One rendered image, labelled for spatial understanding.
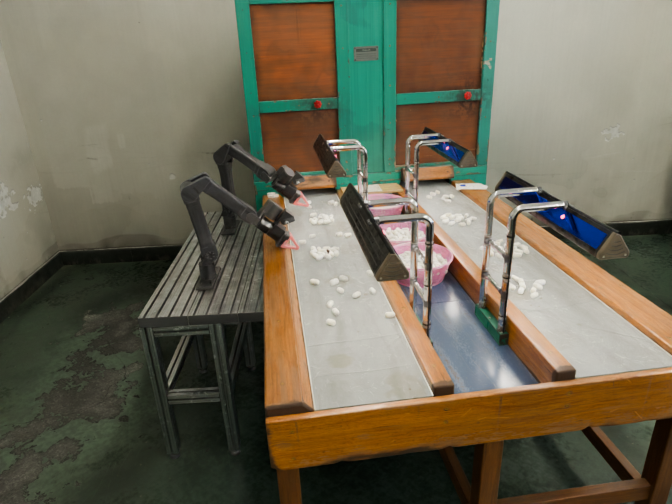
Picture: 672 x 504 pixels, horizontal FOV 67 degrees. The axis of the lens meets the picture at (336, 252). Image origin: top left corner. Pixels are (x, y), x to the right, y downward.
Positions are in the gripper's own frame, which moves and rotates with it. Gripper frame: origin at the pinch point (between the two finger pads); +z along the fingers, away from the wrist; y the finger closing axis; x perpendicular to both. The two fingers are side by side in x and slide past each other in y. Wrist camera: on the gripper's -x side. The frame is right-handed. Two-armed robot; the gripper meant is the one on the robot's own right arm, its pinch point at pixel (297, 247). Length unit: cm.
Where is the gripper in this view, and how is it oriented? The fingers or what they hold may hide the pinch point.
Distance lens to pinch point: 216.7
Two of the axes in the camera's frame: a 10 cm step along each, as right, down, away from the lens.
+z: 7.6, 5.5, 3.4
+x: -6.3, 7.5, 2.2
